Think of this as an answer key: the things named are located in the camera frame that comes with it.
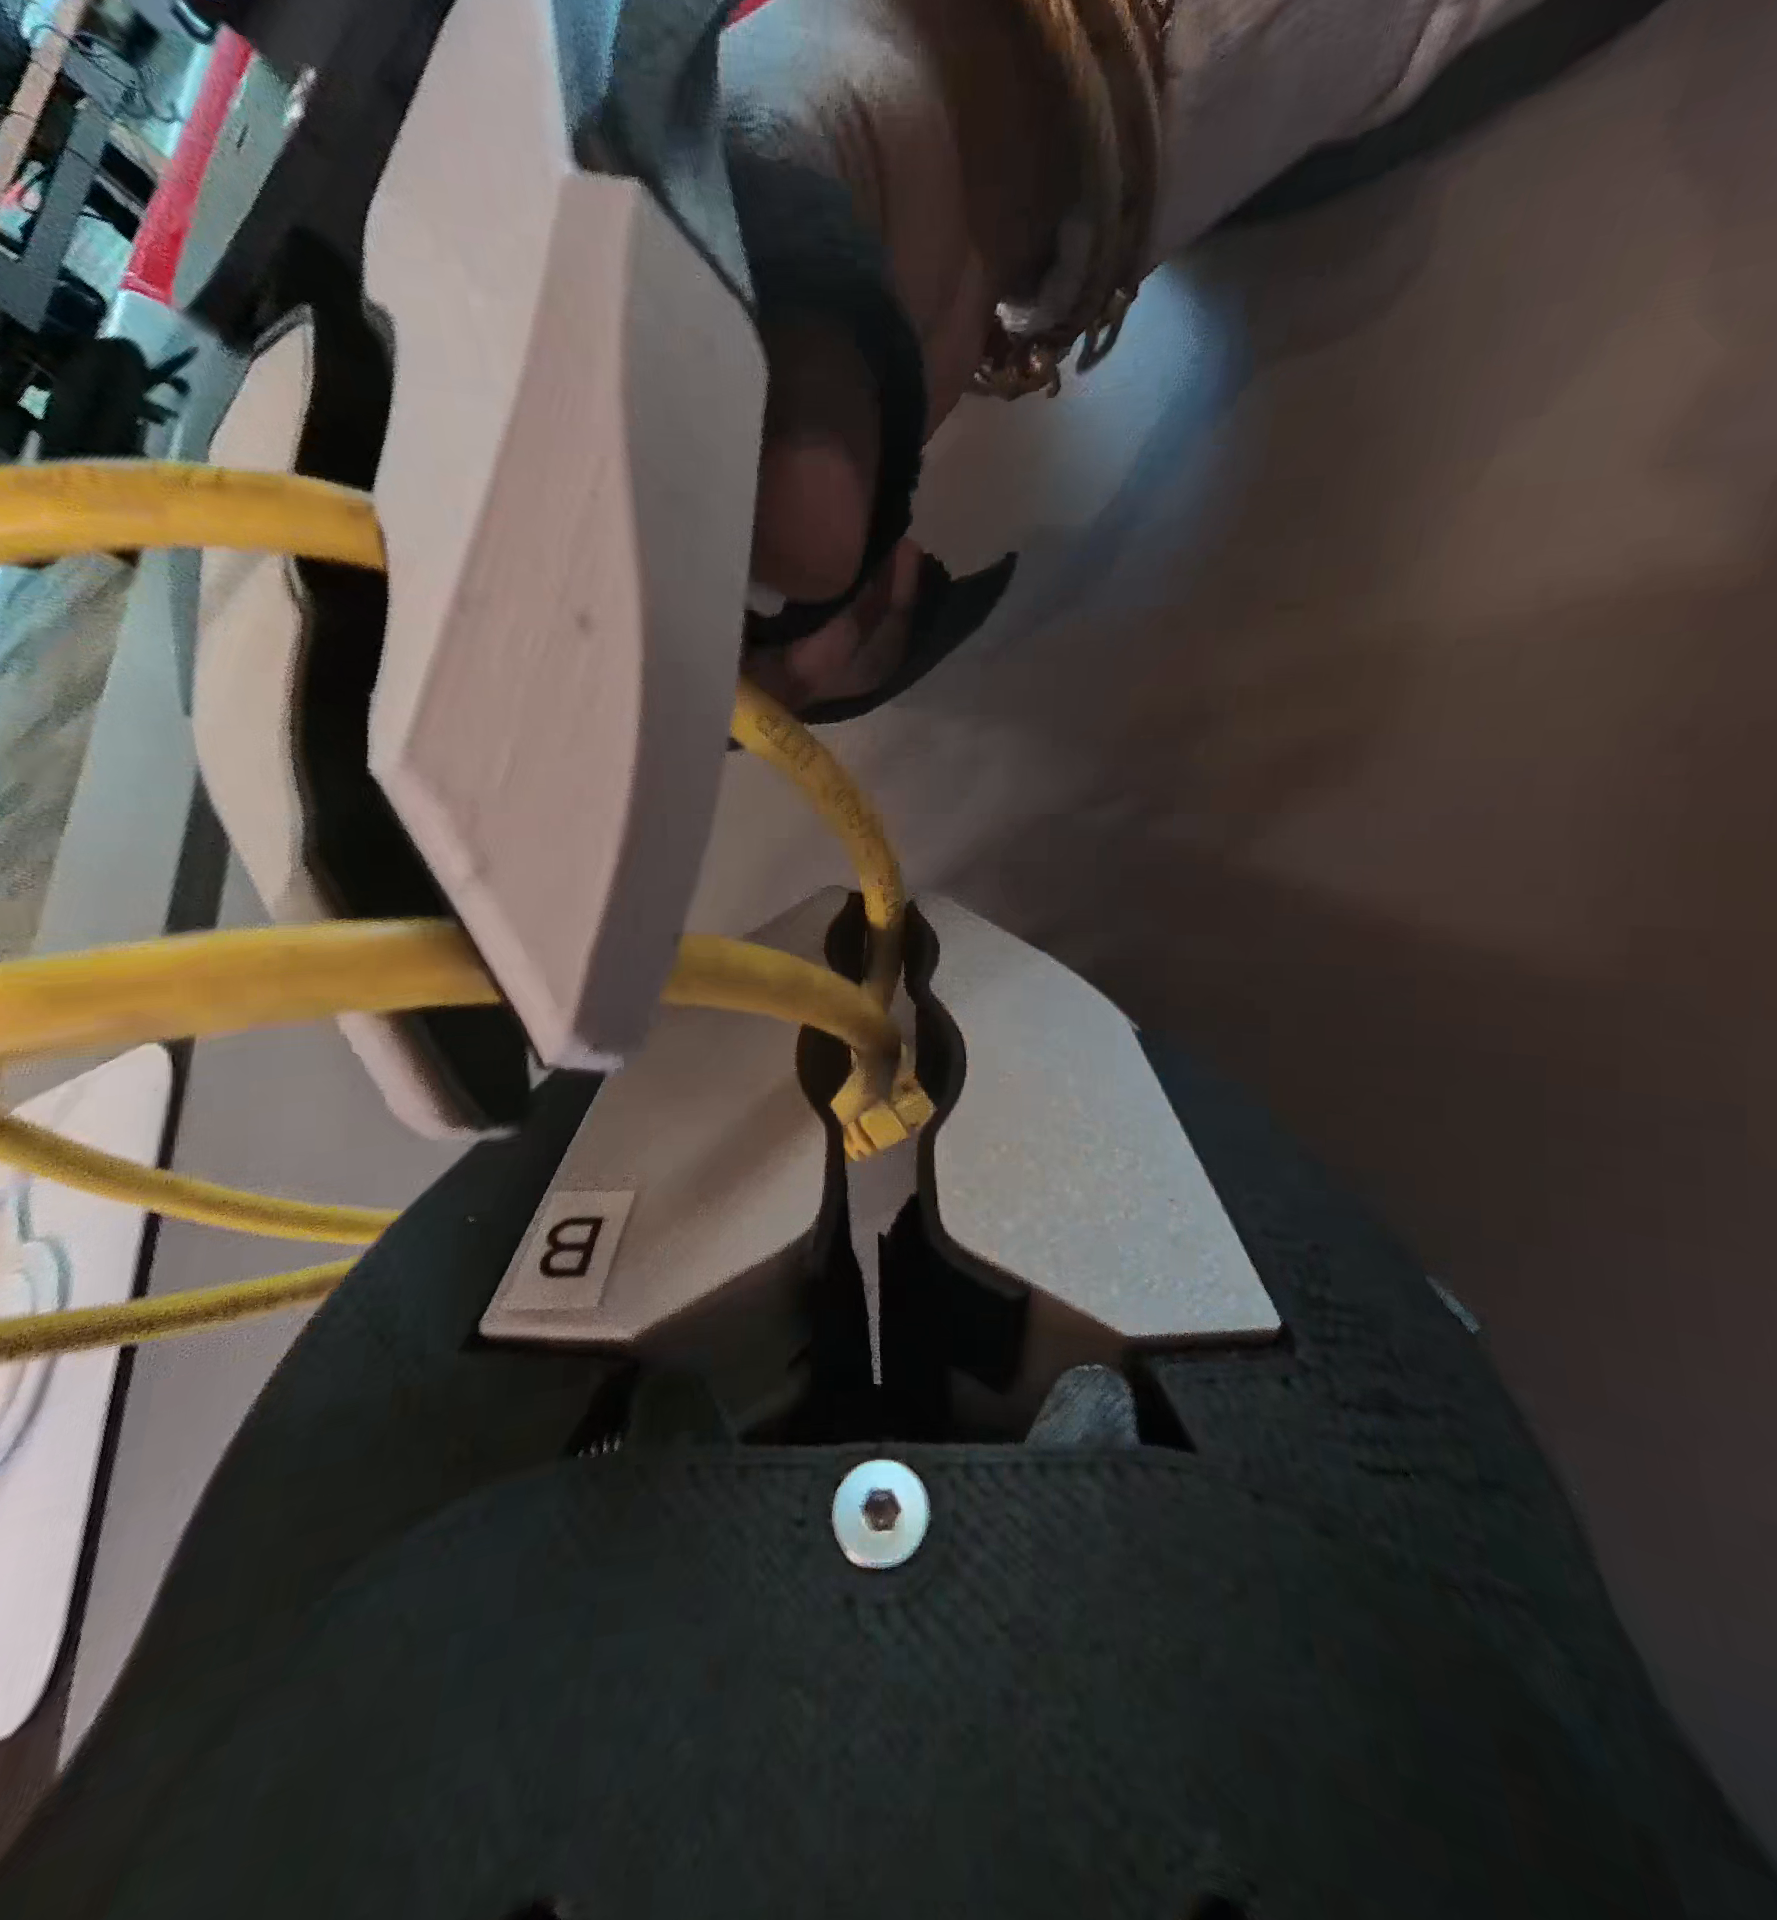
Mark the gold bracelet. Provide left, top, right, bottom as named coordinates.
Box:
left=961, top=0, right=1178, bottom=404

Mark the yellow cable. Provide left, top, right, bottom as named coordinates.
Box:
left=0, top=459, right=938, bottom=1377

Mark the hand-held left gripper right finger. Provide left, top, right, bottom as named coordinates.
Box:
left=902, top=892, right=1283, bottom=1344

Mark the grey desk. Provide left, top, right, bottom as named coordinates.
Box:
left=33, top=0, right=1777, bottom=1920

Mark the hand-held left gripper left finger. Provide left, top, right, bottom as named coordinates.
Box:
left=479, top=886, right=869, bottom=1348

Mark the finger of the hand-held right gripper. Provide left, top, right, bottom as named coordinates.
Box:
left=358, top=0, right=771, bottom=1073
left=189, top=306, right=532, bottom=1137

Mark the person's right hand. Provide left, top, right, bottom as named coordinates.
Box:
left=719, top=0, right=982, bottom=695

